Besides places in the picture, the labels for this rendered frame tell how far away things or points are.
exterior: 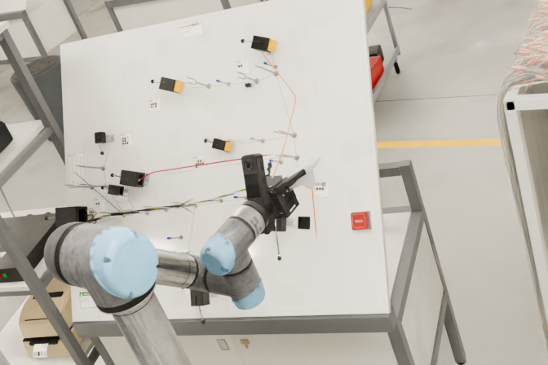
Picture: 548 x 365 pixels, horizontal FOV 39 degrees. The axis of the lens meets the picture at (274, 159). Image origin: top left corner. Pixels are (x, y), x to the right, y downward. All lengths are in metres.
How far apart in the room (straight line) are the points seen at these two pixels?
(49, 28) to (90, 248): 6.67
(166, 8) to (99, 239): 5.24
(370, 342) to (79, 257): 1.36
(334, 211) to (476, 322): 1.30
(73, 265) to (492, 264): 2.69
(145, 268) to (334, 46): 1.29
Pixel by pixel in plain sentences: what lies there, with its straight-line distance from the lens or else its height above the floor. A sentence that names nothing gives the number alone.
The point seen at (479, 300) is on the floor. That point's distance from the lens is 3.65.
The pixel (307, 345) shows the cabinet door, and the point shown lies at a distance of 2.63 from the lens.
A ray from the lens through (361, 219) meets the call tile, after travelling 2.36.
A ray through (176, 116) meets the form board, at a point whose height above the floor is 1.41.
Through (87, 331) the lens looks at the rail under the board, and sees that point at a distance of 2.93.
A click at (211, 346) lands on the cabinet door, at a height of 0.70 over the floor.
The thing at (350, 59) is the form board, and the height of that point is 1.49.
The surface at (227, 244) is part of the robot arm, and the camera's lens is 1.61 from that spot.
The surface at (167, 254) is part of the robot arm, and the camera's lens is 1.67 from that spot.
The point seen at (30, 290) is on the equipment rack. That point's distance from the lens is 2.91.
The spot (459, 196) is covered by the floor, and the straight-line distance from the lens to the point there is 4.29.
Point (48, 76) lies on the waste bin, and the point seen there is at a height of 0.57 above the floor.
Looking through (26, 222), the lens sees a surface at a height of 1.12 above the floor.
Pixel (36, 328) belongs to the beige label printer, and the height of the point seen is 0.79.
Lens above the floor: 2.46
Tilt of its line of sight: 28 degrees down
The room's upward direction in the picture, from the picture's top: 21 degrees counter-clockwise
